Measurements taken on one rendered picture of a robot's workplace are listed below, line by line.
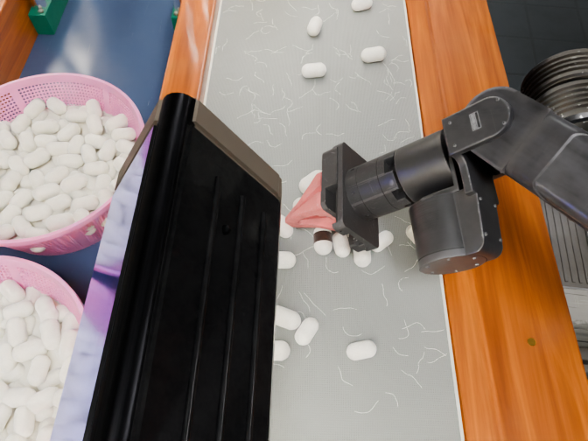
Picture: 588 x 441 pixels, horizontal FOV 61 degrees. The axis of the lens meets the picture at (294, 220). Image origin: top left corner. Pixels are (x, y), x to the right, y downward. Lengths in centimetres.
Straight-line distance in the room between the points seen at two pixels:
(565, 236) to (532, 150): 61
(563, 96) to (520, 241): 23
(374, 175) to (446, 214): 8
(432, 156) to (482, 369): 22
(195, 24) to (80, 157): 26
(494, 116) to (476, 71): 34
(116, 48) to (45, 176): 32
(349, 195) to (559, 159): 19
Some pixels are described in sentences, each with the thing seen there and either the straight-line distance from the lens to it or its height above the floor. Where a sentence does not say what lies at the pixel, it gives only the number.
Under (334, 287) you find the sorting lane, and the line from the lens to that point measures 56.
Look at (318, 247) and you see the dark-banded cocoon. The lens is 56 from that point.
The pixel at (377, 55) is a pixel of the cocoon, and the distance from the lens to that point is 77.
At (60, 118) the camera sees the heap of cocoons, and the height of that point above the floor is 73.
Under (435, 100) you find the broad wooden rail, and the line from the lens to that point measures 72.
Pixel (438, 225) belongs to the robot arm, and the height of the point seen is 89.
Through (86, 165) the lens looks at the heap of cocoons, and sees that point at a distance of 70.
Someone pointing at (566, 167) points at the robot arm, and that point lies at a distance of 41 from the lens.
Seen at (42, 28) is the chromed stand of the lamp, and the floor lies 69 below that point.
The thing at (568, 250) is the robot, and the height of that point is 48.
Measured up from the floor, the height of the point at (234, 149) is 109.
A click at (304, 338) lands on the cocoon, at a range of 52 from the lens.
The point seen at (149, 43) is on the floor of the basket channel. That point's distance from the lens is 94.
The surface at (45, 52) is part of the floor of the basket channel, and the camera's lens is 99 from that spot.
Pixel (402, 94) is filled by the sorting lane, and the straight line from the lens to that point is 75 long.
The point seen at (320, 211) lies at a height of 83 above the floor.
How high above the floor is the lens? 126
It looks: 59 degrees down
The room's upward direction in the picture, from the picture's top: straight up
